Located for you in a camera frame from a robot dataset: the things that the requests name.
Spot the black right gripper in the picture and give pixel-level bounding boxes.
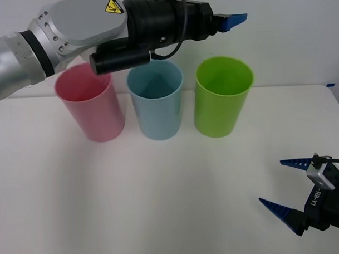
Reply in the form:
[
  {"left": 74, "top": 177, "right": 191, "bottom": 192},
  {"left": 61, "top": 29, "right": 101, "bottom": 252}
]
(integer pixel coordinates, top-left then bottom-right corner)
[{"left": 257, "top": 156, "right": 339, "bottom": 238}]

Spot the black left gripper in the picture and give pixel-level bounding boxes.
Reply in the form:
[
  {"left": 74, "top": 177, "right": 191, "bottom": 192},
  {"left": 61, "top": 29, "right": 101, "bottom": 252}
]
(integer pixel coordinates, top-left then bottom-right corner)
[{"left": 185, "top": 0, "right": 249, "bottom": 42}]

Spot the green plastic bin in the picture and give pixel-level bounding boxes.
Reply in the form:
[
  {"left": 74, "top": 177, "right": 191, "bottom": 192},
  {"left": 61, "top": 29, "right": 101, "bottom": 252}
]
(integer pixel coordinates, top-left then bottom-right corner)
[{"left": 191, "top": 55, "right": 256, "bottom": 140}]

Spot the pale blue plastic bin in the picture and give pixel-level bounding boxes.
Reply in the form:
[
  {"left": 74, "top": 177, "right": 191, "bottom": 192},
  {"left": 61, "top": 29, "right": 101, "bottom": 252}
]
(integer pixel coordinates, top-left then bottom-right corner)
[{"left": 125, "top": 58, "right": 186, "bottom": 143}]

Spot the pink plastic bin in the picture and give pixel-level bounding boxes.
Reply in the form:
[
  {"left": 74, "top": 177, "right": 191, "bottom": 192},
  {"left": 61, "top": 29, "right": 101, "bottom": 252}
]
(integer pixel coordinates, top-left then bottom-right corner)
[{"left": 53, "top": 61, "right": 126, "bottom": 145}]

